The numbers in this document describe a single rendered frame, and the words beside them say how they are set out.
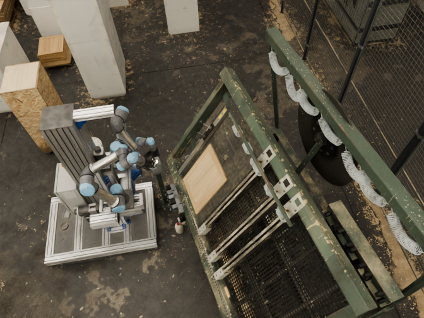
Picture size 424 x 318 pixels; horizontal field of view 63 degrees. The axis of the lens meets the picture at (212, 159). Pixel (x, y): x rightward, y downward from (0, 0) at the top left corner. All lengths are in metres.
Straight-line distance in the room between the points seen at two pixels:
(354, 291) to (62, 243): 3.27
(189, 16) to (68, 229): 4.27
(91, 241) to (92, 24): 2.77
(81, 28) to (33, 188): 2.24
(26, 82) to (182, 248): 2.69
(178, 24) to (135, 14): 1.15
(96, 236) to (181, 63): 3.37
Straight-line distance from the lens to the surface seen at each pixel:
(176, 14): 6.80
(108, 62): 5.48
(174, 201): 3.72
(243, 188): 2.88
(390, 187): 2.31
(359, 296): 2.29
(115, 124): 3.29
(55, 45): 6.86
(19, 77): 4.83
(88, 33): 5.22
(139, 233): 4.25
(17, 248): 4.97
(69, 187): 3.54
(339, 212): 2.59
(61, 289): 4.53
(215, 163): 3.26
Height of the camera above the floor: 4.01
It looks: 55 degrees down
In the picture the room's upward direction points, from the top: 3 degrees counter-clockwise
